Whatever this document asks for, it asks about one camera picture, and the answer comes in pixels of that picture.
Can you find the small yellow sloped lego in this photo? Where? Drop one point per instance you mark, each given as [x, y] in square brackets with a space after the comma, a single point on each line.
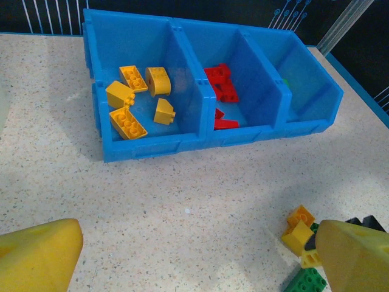
[163, 111]

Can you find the long green lego brick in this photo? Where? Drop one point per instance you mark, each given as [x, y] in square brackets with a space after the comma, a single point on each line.
[305, 281]

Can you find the long yellow lego brick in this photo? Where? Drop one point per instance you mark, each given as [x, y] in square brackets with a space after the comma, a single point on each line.
[127, 123]

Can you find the small green lego brick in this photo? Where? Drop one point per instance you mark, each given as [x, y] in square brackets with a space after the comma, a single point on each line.
[316, 228]

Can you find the yellow arch lego with hole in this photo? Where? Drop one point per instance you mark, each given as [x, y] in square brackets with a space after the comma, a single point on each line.
[159, 83]

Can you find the aluminium frame post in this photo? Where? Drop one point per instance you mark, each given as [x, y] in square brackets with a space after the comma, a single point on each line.
[343, 27]

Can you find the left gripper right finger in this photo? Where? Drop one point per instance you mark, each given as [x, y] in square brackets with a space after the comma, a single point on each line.
[358, 258]

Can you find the blue plastic bin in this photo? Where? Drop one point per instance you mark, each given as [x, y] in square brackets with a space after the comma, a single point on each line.
[209, 45]
[139, 39]
[307, 91]

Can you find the small orange-yellow lego brick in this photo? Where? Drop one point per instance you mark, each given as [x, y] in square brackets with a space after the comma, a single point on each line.
[301, 216]

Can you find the small red lego brick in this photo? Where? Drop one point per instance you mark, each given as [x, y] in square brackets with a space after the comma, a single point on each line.
[218, 114]

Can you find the square red lego brick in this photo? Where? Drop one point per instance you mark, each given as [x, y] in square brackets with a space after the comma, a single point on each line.
[216, 74]

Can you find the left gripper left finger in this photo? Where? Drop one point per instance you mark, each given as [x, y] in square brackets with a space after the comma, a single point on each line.
[36, 258]

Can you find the long red lego brick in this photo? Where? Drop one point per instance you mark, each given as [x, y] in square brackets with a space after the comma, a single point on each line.
[226, 124]

